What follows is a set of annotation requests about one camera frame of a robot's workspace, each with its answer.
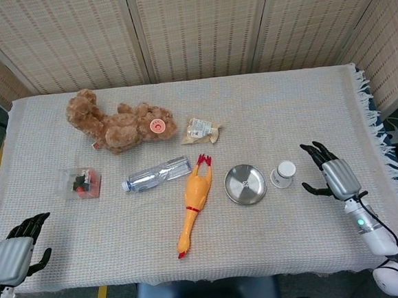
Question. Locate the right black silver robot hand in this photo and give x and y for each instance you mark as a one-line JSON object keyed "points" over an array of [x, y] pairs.
{"points": [[341, 179]]}

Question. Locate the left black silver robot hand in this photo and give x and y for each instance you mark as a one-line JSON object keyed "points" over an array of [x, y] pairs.
{"points": [[11, 260]]}

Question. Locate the white paper cup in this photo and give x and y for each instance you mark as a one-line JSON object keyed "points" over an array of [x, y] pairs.
{"points": [[283, 175]]}

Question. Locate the blue padded robot base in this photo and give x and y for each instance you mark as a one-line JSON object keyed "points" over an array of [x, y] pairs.
{"points": [[203, 293]]}

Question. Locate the round metal plate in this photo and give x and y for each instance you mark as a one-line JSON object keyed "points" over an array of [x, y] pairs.
{"points": [[237, 194]]}

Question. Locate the blue fabric under tablecloth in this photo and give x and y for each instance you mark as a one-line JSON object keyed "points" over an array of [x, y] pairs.
{"points": [[390, 147]]}

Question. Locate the beige woven tablecloth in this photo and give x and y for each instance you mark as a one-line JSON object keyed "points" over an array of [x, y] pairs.
{"points": [[278, 236]]}

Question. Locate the clear box with toy blocks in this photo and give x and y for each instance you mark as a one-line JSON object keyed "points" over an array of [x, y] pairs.
{"points": [[81, 184]]}

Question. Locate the yellow rubber chicken toy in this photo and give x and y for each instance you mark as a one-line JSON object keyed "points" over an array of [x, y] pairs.
{"points": [[195, 190]]}

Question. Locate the clear snack bag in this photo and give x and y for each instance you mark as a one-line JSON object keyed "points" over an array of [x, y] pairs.
{"points": [[199, 130]]}

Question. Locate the clear plastic water bottle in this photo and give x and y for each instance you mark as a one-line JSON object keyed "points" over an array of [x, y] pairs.
{"points": [[153, 176]]}

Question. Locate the brown plush teddy bear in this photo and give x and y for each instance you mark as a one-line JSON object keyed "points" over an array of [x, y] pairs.
{"points": [[121, 127]]}

